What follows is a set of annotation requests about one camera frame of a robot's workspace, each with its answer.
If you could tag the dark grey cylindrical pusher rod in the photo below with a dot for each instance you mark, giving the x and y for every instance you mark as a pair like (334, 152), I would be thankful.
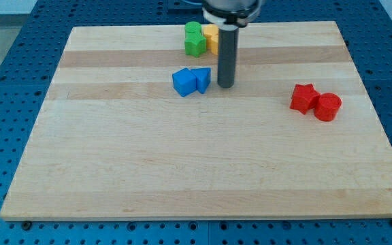
(227, 55)

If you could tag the silver white robot wrist flange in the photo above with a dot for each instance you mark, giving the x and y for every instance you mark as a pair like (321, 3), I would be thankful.
(231, 13)

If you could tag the yellow rounded block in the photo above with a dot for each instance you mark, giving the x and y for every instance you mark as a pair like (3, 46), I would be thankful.
(214, 44)

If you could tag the yellow hexagon block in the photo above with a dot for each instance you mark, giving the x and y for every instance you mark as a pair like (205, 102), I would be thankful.
(208, 31)

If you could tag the green star block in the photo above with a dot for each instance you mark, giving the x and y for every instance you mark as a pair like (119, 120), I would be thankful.
(194, 44)

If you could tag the green cylinder block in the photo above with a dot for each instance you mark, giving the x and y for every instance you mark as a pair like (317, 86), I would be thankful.
(193, 27)

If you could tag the blue triangle block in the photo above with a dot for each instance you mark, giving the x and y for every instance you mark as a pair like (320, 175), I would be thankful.
(203, 76)

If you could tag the blue cube block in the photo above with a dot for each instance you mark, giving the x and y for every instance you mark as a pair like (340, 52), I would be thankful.
(184, 82)

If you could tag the red star block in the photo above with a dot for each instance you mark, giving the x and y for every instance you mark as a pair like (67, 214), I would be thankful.
(304, 98)

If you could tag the red cylinder block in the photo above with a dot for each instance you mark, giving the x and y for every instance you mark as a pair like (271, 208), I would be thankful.
(327, 107)

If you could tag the light wooden board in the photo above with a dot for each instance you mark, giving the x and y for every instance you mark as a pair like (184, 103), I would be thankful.
(113, 140)

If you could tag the blue perforated metal base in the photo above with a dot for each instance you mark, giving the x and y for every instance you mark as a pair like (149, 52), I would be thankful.
(27, 70)

